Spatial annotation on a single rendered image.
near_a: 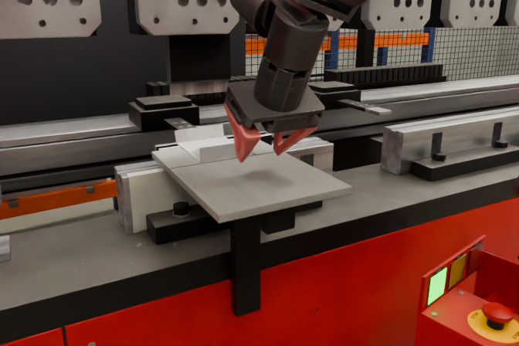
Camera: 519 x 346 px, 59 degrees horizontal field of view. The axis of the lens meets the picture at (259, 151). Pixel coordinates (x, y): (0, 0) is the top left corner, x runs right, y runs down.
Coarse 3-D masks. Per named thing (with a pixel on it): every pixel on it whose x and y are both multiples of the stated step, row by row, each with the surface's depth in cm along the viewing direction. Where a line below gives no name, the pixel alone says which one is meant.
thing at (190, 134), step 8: (192, 128) 77; (200, 128) 77; (208, 128) 78; (216, 128) 78; (176, 136) 75; (184, 136) 76; (192, 136) 76; (200, 136) 77; (208, 136) 78; (216, 136) 78
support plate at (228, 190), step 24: (264, 144) 75; (168, 168) 64; (192, 168) 63; (216, 168) 63; (240, 168) 63; (264, 168) 63; (288, 168) 63; (312, 168) 63; (192, 192) 56; (216, 192) 55; (240, 192) 55; (264, 192) 55; (288, 192) 55; (312, 192) 55; (336, 192) 56; (216, 216) 50; (240, 216) 50
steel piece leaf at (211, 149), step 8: (184, 144) 74; (192, 144) 74; (200, 144) 74; (208, 144) 74; (216, 144) 74; (224, 144) 67; (232, 144) 68; (192, 152) 70; (200, 152) 66; (208, 152) 66; (216, 152) 67; (224, 152) 67; (232, 152) 68; (200, 160) 66; (208, 160) 67
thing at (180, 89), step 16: (176, 48) 70; (192, 48) 71; (208, 48) 72; (224, 48) 73; (176, 64) 70; (192, 64) 72; (208, 64) 73; (224, 64) 74; (176, 80) 71; (192, 80) 72; (208, 80) 74; (224, 80) 76
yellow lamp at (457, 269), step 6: (462, 258) 74; (456, 264) 73; (462, 264) 74; (456, 270) 73; (462, 270) 75; (450, 276) 72; (456, 276) 74; (462, 276) 75; (450, 282) 73; (456, 282) 74
